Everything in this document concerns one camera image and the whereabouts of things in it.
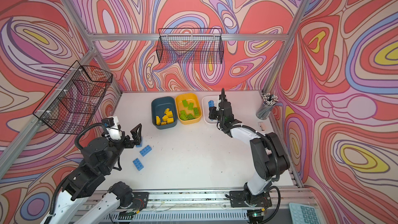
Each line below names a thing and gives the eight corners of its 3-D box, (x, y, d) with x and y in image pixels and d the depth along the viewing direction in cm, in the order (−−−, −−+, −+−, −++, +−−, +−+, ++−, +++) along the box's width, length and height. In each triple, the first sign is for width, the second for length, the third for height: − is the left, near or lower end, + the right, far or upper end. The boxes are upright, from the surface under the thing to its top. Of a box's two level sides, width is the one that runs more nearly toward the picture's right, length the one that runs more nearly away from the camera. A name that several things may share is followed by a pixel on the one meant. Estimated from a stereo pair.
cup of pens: (255, 117, 106) (262, 101, 92) (257, 108, 111) (265, 92, 97) (267, 121, 103) (276, 105, 90) (269, 112, 108) (278, 96, 95)
